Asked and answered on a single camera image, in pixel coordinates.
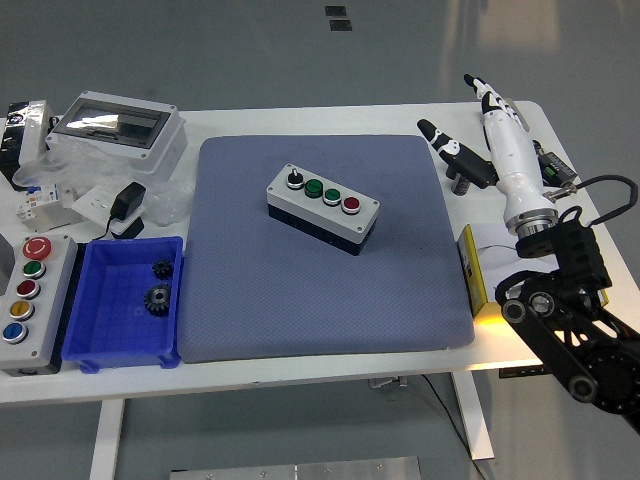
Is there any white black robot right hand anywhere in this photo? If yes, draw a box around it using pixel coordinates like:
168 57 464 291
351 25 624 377
417 73 560 229

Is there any grey four-button control box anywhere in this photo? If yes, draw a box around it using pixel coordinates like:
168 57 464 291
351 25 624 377
265 163 380 257

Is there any grey five-button control box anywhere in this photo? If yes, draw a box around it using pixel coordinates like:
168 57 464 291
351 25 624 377
0 233 80 377

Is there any black module with green terminal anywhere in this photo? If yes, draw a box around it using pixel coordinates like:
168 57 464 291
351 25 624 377
535 151 578 189

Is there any yellow white cardboard box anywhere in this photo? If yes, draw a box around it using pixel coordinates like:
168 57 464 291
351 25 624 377
457 223 611 321

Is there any black table control panel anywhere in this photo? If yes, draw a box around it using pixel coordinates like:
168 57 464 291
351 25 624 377
498 366 547 380

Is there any white table leg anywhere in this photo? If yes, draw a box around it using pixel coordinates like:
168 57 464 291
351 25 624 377
88 398 126 480
449 372 496 461

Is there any blue-grey mat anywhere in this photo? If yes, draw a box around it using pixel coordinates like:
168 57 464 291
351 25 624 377
177 133 476 365

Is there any silver metal plate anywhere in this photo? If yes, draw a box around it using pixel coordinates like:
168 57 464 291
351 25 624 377
168 455 423 480

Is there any large black bevel gear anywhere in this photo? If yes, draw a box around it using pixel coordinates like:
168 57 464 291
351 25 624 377
142 282 174 317

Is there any black power adapter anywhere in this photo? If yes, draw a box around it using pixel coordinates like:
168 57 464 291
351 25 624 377
92 181 148 241

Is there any clear plastic bag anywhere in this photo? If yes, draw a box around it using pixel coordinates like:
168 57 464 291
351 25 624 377
12 137 194 226

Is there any blue plastic bin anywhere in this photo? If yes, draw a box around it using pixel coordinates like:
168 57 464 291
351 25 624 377
60 235 185 374

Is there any white circuit breaker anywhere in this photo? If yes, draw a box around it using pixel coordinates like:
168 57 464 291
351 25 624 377
14 182 84 232

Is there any small grey two-button switch box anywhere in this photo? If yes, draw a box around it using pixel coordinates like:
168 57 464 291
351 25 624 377
504 99 531 135

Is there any black cable under table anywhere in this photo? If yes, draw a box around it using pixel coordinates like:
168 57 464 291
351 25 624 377
419 374 484 480

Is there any grey enclosure with clear lid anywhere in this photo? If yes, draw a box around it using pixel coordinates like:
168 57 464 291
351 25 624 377
45 90 189 176

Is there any white wall socket plate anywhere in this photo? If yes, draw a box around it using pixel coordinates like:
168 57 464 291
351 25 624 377
71 184 145 240

